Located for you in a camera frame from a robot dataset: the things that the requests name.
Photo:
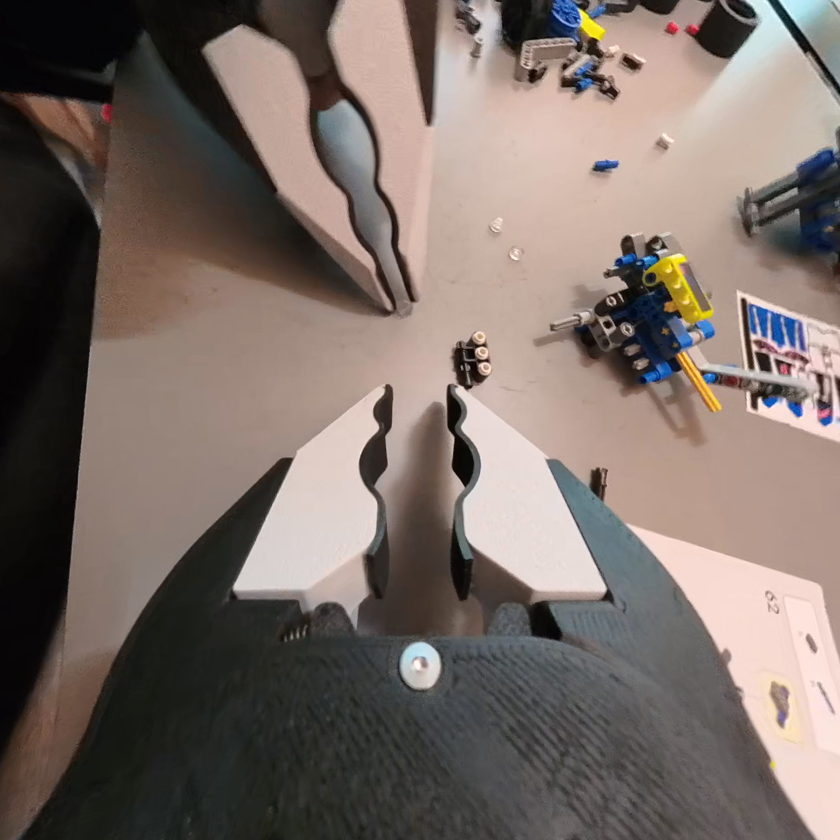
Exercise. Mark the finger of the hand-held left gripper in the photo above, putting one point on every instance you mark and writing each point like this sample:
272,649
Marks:
400,79
275,131

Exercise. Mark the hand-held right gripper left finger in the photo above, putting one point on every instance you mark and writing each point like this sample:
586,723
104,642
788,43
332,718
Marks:
308,525

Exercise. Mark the small black lego pin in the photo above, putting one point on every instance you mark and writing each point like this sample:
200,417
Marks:
599,480

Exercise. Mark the grey lego beam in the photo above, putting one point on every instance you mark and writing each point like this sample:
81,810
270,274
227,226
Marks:
748,377

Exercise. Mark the person's dark clothing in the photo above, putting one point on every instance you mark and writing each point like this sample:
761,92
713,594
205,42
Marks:
33,328

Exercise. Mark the pile of small lego pieces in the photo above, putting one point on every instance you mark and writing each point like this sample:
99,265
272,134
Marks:
564,46

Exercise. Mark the lego instruction booklet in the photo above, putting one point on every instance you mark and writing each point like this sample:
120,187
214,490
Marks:
722,623

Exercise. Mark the black lego piece tan pins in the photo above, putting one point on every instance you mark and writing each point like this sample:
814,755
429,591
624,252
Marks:
474,358

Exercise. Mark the blue grey lego assembly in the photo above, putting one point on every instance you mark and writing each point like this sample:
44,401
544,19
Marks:
794,197

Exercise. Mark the blue lego pin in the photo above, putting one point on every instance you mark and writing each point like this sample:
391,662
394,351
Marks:
605,165

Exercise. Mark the blue yellow lego assembly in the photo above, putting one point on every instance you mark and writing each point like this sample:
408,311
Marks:
656,321

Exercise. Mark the lego sticker sheet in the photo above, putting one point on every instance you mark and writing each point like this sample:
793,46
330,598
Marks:
781,334

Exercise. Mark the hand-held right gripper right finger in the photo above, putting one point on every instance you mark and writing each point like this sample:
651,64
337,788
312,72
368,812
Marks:
525,525

